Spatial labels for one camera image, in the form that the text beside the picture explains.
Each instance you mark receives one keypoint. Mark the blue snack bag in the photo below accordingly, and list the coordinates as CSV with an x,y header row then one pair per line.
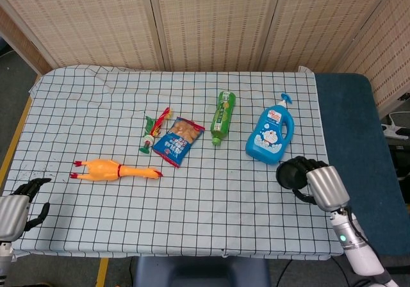
x,y
173,146

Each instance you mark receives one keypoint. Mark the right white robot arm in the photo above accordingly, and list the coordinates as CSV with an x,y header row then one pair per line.
x,y
362,251

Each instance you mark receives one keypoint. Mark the black grid white tablecloth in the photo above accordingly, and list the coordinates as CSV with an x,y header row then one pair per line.
x,y
198,203

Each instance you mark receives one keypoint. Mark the blue cartoon detergent bottle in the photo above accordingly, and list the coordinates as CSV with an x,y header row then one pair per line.
x,y
266,136

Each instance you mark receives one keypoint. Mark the woven bamboo folding screen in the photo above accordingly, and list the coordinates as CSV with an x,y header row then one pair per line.
x,y
205,21

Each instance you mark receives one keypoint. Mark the dark blue chair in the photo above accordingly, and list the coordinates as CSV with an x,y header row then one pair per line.
x,y
201,272

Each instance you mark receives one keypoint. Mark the yellow rubber chicken toy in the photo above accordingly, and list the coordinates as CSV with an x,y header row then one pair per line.
x,y
102,170

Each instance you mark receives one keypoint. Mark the green tea bottle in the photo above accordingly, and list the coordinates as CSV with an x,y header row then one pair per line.
x,y
222,117

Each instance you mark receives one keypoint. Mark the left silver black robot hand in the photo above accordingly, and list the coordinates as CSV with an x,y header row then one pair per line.
x,y
11,210

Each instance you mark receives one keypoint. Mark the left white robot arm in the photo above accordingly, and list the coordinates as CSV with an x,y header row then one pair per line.
x,y
4,261

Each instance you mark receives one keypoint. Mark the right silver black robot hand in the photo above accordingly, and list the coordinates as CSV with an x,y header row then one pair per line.
x,y
326,187

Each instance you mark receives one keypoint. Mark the feather shuttlecock green base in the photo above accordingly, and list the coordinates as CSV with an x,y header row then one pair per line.
x,y
148,139

